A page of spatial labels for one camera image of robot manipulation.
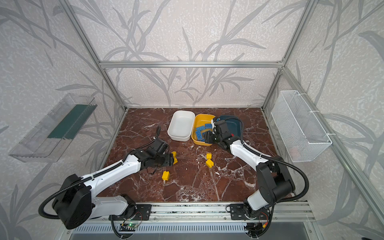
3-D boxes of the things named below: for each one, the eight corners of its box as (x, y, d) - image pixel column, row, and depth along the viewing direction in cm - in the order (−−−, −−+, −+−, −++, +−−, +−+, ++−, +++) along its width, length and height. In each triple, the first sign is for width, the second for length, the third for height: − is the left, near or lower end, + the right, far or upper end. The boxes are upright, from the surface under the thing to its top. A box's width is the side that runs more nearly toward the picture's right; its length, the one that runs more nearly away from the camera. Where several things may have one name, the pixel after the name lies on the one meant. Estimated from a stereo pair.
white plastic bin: (168, 143, 103) (166, 137, 97) (173, 116, 119) (171, 110, 113) (193, 143, 103) (193, 137, 97) (194, 116, 119) (194, 110, 113)
